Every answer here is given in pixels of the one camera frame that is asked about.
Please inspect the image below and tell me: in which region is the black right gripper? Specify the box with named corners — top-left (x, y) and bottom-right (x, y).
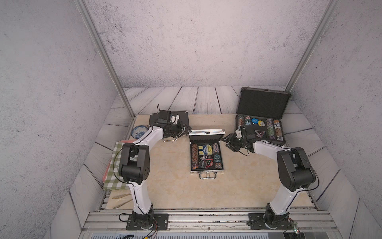
top-left (221, 133), bottom-right (246, 152)

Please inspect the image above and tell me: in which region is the black carbon poker case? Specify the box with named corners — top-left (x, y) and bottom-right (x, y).
top-left (148, 110), bottom-right (191, 143)

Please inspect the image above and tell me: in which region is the small silver poker case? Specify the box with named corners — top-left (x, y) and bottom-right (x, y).
top-left (189, 129), bottom-right (225, 180)

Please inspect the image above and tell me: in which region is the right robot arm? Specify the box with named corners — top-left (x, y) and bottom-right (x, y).
top-left (222, 126), bottom-right (317, 224)

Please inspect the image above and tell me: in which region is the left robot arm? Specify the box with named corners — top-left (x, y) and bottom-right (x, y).
top-left (117, 110), bottom-right (191, 218)

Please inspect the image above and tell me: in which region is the large black poker case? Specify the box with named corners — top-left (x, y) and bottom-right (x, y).
top-left (235, 87), bottom-right (291, 146)

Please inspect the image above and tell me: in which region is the triangular all-in button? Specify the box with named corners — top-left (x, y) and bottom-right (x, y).
top-left (255, 130), bottom-right (267, 138)

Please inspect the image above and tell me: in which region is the blue floral ceramic bowl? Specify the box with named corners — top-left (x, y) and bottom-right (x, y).
top-left (130, 125), bottom-right (148, 139)

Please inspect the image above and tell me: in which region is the pink cutting board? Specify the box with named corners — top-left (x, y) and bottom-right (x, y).
top-left (119, 140), bottom-right (136, 143)

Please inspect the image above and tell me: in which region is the green checked cloth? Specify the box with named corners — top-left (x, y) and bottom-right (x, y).
top-left (102, 141), bottom-right (129, 191)

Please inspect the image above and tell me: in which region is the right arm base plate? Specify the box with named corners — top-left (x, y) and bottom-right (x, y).
top-left (246, 212), bottom-right (291, 231)

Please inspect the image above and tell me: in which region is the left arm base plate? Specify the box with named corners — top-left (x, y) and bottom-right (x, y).
top-left (126, 212), bottom-right (169, 231)

